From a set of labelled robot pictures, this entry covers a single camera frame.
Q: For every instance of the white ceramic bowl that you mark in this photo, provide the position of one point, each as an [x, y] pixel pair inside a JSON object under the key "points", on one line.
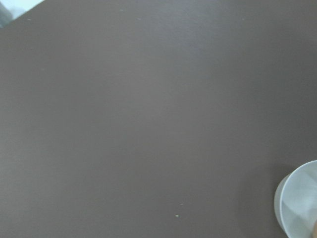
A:
{"points": [[295, 202]]}

